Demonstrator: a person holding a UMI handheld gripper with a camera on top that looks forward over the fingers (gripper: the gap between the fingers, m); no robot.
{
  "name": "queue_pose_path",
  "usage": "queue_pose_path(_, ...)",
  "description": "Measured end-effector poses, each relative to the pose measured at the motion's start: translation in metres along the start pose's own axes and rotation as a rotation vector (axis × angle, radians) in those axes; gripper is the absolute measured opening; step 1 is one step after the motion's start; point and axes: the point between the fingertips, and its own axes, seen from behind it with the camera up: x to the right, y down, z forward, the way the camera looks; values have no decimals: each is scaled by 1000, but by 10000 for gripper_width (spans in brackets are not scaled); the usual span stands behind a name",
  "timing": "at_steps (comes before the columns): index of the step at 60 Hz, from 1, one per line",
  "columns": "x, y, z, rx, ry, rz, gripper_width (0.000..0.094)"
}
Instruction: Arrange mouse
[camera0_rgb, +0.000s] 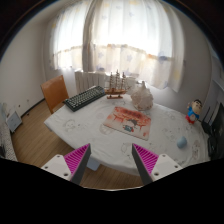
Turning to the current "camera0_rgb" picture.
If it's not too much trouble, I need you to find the white box on floor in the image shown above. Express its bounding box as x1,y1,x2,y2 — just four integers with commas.
6,111,22,132

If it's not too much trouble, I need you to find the white conch shell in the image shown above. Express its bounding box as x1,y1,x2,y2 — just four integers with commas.
131,82,153,111

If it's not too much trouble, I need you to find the small light blue cup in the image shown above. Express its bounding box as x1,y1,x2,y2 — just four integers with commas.
177,136,187,149

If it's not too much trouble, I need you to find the white radiator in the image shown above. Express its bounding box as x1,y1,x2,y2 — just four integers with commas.
75,71,106,93

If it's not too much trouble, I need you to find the patterned fabric furniture edge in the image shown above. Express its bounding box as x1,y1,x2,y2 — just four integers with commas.
0,103,17,161

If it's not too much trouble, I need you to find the black mechanical keyboard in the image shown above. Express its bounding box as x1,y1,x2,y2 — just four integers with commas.
63,86,105,112

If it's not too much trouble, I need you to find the white patterned tablecloth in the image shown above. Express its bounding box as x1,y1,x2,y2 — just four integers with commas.
45,95,209,175

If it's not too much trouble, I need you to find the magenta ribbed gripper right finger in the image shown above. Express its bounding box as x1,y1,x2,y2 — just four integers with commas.
132,144,182,185

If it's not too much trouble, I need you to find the sheer white curtain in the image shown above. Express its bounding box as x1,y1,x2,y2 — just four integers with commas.
49,0,185,91

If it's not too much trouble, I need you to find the cartoon boy figurine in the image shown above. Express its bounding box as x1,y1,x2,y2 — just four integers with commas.
185,99,202,124

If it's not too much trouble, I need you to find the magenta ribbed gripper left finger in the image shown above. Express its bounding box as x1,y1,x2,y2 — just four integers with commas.
42,144,91,185

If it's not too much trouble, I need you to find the wooden model sailing ship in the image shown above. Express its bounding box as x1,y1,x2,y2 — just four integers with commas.
104,71,130,99

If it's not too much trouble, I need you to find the orange wooden chair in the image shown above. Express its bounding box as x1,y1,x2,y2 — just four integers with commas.
41,75,69,113

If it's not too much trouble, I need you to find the red illustrated mouse pad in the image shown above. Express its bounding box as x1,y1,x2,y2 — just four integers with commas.
103,106,151,140

